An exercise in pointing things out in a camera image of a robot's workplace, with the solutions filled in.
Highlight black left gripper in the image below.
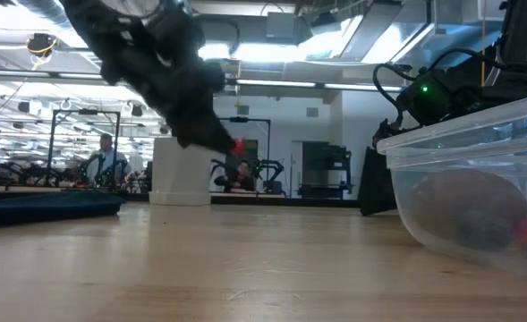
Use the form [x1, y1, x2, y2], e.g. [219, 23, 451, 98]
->
[110, 0, 238, 157]

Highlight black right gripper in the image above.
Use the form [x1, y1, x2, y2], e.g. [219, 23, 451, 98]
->
[359, 66, 457, 216]

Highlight small red toy cherry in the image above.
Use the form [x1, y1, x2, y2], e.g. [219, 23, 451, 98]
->
[231, 136, 249, 158]

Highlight brown toy kiwi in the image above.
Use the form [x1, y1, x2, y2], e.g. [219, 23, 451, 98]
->
[409, 168, 527, 251]

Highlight clear plastic tupperware container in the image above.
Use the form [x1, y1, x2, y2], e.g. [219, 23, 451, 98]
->
[376, 91, 527, 283]

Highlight dark storage cabinet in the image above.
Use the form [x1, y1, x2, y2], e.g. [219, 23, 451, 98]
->
[296, 141, 353, 200]

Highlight white plant pot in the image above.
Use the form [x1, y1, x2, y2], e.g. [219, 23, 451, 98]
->
[149, 136, 217, 207]

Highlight person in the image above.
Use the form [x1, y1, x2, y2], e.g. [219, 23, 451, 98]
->
[86, 132, 132, 187]
[213, 159, 258, 193]

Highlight dark blue cloth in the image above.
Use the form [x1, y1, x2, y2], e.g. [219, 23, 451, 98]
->
[0, 191, 126, 230]

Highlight black gantry frame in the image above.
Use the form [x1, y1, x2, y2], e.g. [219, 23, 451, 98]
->
[47, 109, 122, 189]
[220, 115, 272, 194]

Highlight black aluminium table frame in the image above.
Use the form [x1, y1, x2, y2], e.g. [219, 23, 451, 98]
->
[0, 187, 362, 209]

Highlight black ceiling fixture yellow cable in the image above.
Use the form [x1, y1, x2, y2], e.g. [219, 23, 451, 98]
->
[25, 32, 59, 62]

